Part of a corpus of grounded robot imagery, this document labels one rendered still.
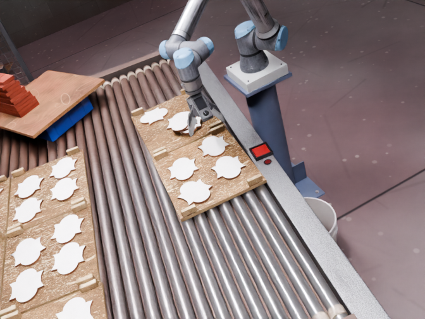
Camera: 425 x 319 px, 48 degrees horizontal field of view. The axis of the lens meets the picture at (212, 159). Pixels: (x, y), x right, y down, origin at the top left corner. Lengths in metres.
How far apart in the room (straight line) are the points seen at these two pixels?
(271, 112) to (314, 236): 1.14
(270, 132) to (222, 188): 0.93
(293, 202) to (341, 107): 2.06
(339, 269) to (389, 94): 2.43
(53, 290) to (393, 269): 1.66
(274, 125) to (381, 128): 1.03
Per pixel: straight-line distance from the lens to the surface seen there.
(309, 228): 1.61
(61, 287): 1.75
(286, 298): 1.46
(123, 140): 2.29
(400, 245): 2.73
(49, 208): 2.08
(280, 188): 1.76
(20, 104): 2.60
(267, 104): 2.55
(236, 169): 1.83
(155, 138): 2.17
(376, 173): 3.11
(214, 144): 1.99
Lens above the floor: 2.12
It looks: 38 degrees down
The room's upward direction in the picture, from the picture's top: 18 degrees counter-clockwise
